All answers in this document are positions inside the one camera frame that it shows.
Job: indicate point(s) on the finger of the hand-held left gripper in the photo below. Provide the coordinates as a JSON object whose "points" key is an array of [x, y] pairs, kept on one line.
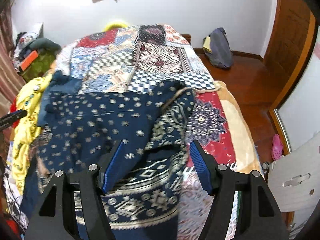
{"points": [[12, 117]]}

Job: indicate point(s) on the pile of clutter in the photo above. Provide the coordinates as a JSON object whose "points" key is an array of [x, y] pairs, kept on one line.
{"points": [[23, 41]]}

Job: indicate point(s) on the yellow round object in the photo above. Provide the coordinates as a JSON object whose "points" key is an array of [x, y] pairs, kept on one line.
{"points": [[115, 25]]}

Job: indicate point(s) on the orange box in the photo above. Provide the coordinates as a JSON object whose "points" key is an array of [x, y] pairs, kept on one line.
{"points": [[28, 60]]}

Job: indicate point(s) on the pink clog shoe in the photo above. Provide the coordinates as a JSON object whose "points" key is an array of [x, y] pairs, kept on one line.
{"points": [[277, 147]]}

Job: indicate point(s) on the navy patterned hooded garment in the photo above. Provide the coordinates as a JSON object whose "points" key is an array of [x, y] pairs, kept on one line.
{"points": [[87, 120]]}

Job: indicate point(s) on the brown striped curtain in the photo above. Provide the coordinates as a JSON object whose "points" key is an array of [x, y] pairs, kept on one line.
{"points": [[7, 67]]}

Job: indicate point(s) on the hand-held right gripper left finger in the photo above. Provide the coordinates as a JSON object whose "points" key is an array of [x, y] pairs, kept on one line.
{"points": [[113, 166]]}

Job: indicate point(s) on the red plush toy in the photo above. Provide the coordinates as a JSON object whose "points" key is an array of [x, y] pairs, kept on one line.
{"points": [[13, 110]]}

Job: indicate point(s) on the blue cloth garment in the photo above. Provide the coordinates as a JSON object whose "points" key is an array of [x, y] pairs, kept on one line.
{"points": [[65, 82]]}

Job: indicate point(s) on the green patterned cloth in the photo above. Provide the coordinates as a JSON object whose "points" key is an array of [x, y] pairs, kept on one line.
{"points": [[41, 66]]}

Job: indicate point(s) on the wooden room door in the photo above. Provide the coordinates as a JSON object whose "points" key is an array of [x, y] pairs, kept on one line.
{"points": [[287, 22]]}

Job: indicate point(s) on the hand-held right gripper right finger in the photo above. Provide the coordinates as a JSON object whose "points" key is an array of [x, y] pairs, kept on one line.
{"points": [[200, 166]]}

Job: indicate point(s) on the grey cloth bag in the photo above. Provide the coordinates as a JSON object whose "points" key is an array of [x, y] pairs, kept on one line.
{"points": [[220, 50]]}

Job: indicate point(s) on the grey round cushion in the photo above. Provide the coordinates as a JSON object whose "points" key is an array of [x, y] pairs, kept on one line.
{"points": [[45, 44]]}

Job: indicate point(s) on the wooden bed frame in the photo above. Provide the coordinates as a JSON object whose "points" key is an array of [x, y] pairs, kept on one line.
{"points": [[187, 39]]}

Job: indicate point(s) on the yellow printed garment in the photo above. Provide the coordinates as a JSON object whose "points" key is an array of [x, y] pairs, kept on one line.
{"points": [[25, 120]]}

